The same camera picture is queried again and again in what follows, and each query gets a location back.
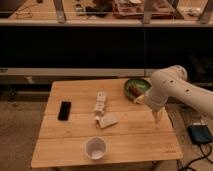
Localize black smartphone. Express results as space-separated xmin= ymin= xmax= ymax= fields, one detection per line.
xmin=58 ymin=101 xmax=71 ymax=121

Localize white power strip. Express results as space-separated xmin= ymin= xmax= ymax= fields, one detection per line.
xmin=94 ymin=91 xmax=107 ymax=116

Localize black floor cable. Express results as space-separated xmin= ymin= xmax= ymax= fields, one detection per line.
xmin=175 ymin=141 xmax=213 ymax=171

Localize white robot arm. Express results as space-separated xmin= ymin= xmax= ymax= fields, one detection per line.
xmin=134 ymin=65 xmax=213 ymax=123

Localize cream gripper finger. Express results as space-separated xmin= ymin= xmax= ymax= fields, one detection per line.
xmin=152 ymin=111 xmax=160 ymax=124
xmin=133 ymin=95 xmax=144 ymax=104

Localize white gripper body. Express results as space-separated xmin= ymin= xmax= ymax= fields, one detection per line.
xmin=144 ymin=93 xmax=167 ymax=111

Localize long wooden workbench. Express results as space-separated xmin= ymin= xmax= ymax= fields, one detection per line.
xmin=0 ymin=0 xmax=213 ymax=27

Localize brown food on plate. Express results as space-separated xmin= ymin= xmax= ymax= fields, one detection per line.
xmin=129 ymin=86 xmax=142 ymax=97

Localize wooden folding table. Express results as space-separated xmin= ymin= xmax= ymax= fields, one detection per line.
xmin=31 ymin=79 xmax=183 ymax=168

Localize black power adapter box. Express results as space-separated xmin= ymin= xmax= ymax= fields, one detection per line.
xmin=187 ymin=125 xmax=213 ymax=144

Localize green plate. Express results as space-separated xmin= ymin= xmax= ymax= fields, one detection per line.
xmin=124 ymin=78 xmax=151 ymax=101

